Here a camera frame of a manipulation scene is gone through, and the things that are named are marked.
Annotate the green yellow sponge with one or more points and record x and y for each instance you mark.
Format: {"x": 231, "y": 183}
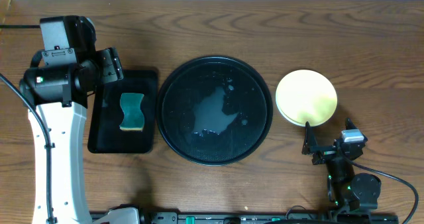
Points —
{"x": 133, "y": 119}

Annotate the rectangular black tray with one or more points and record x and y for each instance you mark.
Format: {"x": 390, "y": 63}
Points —
{"x": 105, "y": 135}

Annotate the yellow plate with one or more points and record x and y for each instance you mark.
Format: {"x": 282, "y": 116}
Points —
{"x": 306, "y": 95}

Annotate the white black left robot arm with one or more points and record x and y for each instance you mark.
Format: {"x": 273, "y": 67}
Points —
{"x": 56, "y": 86}

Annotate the round black tray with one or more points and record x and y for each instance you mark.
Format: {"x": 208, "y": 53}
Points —
{"x": 214, "y": 110}

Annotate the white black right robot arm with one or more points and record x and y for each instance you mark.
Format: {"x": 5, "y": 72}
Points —
{"x": 352, "y": 193}

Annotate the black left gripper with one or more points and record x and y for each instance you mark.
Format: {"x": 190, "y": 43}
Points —
{"x": 110, "y": 65}

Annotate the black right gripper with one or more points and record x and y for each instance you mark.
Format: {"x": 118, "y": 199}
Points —
{"x": 309, "y": 139}

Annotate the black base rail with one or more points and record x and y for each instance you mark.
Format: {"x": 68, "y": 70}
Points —
{"x": 132, "y": 214}

